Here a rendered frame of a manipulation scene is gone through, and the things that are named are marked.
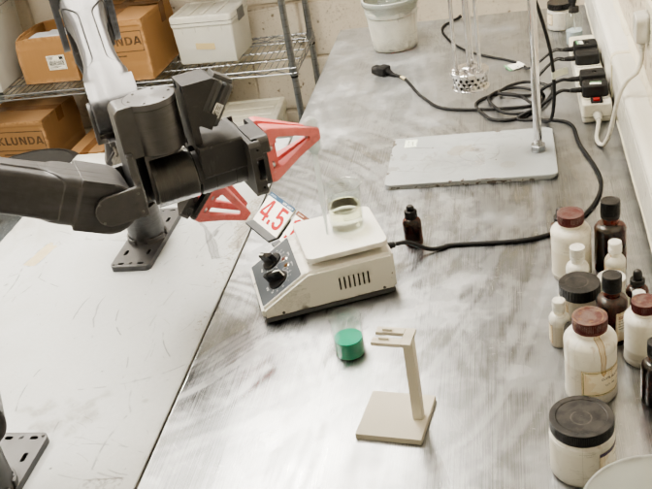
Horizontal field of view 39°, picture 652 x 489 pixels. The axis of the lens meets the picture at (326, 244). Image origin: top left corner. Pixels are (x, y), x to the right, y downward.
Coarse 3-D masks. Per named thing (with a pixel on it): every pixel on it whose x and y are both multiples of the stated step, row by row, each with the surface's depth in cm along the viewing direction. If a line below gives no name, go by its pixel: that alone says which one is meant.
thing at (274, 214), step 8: (272, 200) 161; (264, 208) 161; (272, 208) 160; (280, 208) 158; (256, 216) 162; (264, 216) 160; (272, 216) 158; (280, 216) 157; (288, 216) 155; (272, 224) 157; (280, 224) 156
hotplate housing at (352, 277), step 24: (288, 240) 141; (312, 264) 133; (336, 264) 132; (360, 264) 132; (384, 264) 133; (288, 288) 132; (312, 288) 132; (336, 288) 133; (360, 288) 134; (384, 288) 135; (264, 312) 133; (288, 312) 133
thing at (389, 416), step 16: (400, 336) 106; (416, 368) 107; (416, 384) 107; (384, 400) 114; (400, 400) 114; (416, 400) 109; (432, 400) 113; (368, 416) 112; (384, 416) 111; (400, 416) 111; (416, 416) 110; (368, 432) 110; (384, 432) 109; (400, 432) 109; (416, 432) 108
